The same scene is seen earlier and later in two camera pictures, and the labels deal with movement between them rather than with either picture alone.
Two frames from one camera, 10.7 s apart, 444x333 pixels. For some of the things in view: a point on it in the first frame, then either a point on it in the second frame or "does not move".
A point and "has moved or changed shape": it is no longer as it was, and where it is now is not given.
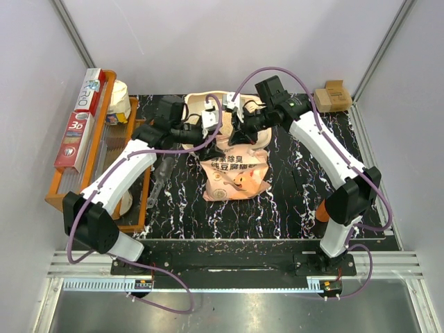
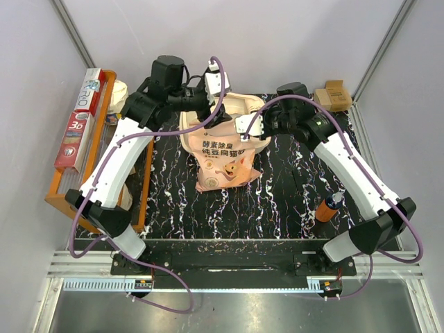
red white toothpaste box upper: [91, 89] does not move
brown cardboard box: [334, 98] does not move
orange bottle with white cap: [322, 214] does not move
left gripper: [202, 139] -> [220, 116]
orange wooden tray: [103, 140] does not move
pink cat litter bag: [241, 174] has moved or changed shape
